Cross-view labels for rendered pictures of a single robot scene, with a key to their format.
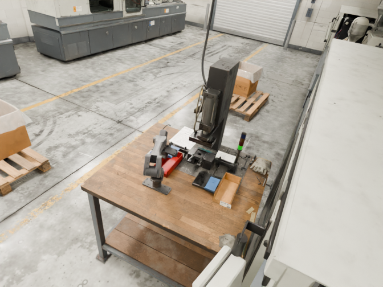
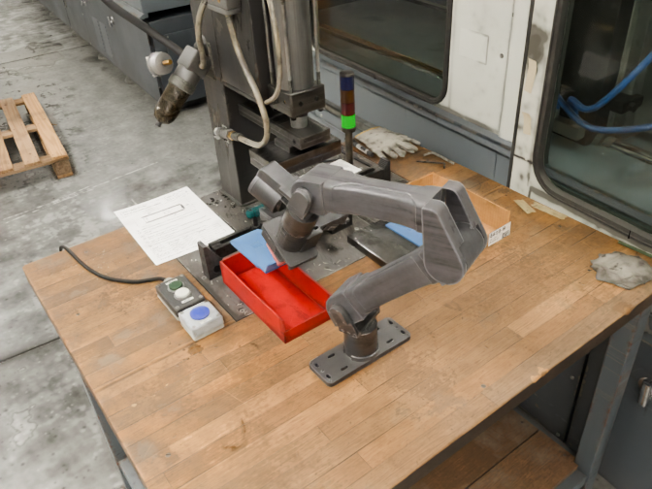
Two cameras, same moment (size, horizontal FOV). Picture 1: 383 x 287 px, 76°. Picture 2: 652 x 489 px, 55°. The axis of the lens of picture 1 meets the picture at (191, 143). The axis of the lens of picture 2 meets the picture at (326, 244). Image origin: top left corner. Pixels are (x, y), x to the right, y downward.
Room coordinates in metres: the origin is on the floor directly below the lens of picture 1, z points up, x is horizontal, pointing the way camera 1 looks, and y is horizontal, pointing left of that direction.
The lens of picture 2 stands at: (0.75, 0.91, 1.75)
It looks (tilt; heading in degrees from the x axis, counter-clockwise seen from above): 35 degrees down; 306
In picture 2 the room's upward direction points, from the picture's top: 4 degrees counter-clockwise
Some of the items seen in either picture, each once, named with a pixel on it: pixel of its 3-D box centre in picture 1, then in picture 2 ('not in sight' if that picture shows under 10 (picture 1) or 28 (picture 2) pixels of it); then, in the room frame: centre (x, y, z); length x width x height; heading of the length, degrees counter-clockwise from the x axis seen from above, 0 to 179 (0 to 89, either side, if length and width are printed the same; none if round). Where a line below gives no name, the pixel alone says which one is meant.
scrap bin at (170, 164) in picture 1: (168, 162); (275, 288); (1.43, 0.15, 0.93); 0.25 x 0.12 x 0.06; 160
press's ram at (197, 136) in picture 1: (208, 123); (274, 99); (1.59, -0.10, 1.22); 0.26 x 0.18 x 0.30; 160
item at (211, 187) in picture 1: (212, 183); (418, 228); (1.26, -0.18, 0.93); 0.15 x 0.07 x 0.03; 161
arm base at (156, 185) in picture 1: (157, 182); (360, 337); (1.19, 0.20, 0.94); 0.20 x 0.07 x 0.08; 70
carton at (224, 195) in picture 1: (227, 189); (452, 211); (1.23, -0.29, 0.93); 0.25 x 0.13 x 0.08; 160
